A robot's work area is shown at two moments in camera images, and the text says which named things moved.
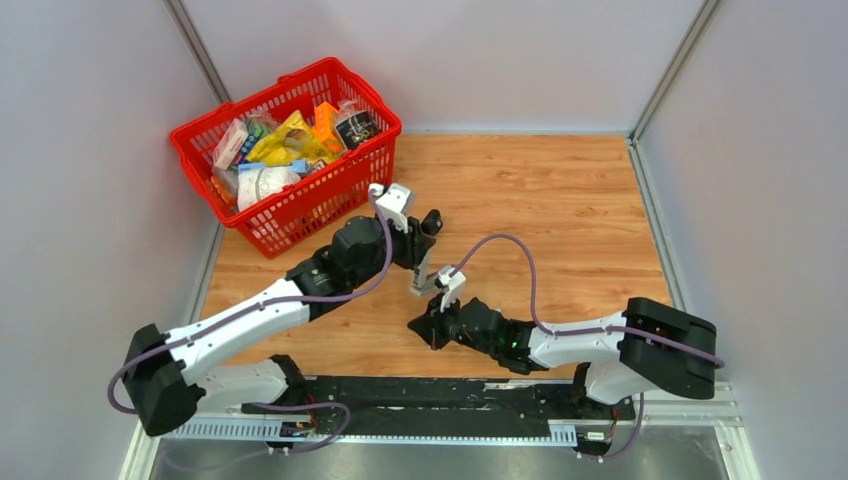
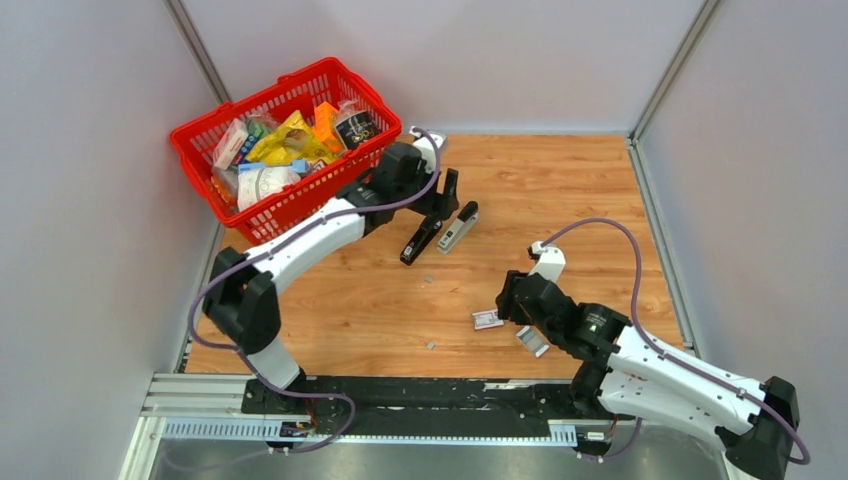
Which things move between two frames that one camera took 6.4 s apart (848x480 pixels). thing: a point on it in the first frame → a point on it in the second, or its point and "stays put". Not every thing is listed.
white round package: x=254 y=185 stays put
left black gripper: x=414 y=244 → x=444 y=204
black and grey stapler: x=422 y=284 → x=466 y=220
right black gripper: x=430 y=328 → x=504 y=303
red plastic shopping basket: x=303 y=216 stays put
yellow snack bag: x=290 y=139 stays put
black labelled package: x=357 y=129 stays put
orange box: x=324 y=127 stays put
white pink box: x=230 y=143 stays put
